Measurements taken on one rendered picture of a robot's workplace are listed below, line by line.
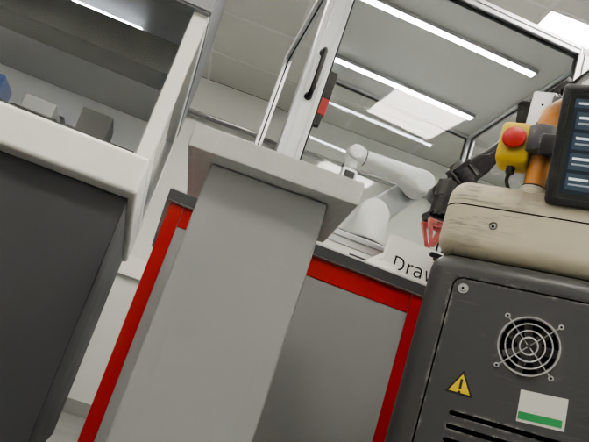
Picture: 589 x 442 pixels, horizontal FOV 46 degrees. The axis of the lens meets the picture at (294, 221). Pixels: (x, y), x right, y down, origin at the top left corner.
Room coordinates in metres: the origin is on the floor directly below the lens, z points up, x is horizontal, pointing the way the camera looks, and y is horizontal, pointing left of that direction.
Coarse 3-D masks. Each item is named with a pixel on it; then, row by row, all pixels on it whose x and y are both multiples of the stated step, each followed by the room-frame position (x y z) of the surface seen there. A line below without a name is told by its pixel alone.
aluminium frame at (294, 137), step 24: (336, 0) 2.05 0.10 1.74; (456, 0) 2.12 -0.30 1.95; (480, 0) 2.12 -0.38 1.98; (336, 24) 2.04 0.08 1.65; (504, 24) 2.16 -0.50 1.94; (528, 24) 2.16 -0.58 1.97; (312, 48) 2.04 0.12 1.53; (336, 48) 2.05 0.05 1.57; (576, 48) 2.20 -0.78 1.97; (312, 72) 2.04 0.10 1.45; (576, 72) 2.20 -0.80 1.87; (312, 96) 2.04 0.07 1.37; (264, 120) 2.93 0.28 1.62; (288, 120) 2.04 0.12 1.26; (312, 120) 2.05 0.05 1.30; (288, 144) 2.04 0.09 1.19; (336, 240) 2.08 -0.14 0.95; (360, 240) 2.09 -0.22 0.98
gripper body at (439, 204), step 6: (438, 198) 1.86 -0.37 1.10; (444, 198) 1.85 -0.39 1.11; (432, 204) 1.88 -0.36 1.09; (438, 204) 1.86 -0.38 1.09; (444, 204) 1.86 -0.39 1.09; (432, 210) 1.85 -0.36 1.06; (438, 210) 1.83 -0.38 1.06; (444, 210) 1.86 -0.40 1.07; (438, 216) 1.88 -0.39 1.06; (444, 216) 1.86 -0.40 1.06
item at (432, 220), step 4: (428, 212) 1.88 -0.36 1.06; (424, 216) 1.90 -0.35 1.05; (428, 216) 1.87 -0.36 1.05; (432, 216) 1.85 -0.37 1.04; (436, 216) 1.87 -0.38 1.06; (424, 220) 1.90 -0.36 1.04; (428, 220) 1.86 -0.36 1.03; (432, 220) 1.85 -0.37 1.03; (436, 220) 1.85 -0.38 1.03; (440, 220) 1.85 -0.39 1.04; (428, 224) 1.86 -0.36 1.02; (432, 224) 1.85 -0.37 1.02; (436, 224) 1.86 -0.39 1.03; (440, 224) 1.86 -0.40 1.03; (428, 228) 1.87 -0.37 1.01; (432, 228) 1.86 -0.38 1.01; (432, 232) 1.86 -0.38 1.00; (432, 236) 1.87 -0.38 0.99; (432, 240) 1.87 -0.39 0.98; (436, 240) 1.87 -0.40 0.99; (432, 244) 1.87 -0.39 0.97
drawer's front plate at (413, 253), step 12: (396, 240) 1.76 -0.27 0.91; (408, 240) 1.77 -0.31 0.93; (384, 252) 1.77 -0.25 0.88; (396, 252) 1.76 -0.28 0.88; (408, 252) 1.77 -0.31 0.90; (420, 252) 1.77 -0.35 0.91; (396, 264) 1.77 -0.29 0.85; (420, 264) 1.78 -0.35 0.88; (432, 264) 1.78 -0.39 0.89; (408, 276) 1.77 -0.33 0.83
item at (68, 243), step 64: (192, 0) 1.72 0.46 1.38; (192, 64) 2.05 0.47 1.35; (0, 128) 1.67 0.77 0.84; (64, 128) 1.69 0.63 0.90; (0, 192) 1.75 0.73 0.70; (64, 192) 1.77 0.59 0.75; (128, 192) 1.74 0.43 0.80; (0, 256) 1.76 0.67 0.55; (64, 256) 1.78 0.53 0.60; (128, 256) 2.82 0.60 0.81; (0, 320) 1.77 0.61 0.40; (64, 320) 1.79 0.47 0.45; (0, 384) 1.78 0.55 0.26; (64, 384) 2.33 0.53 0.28
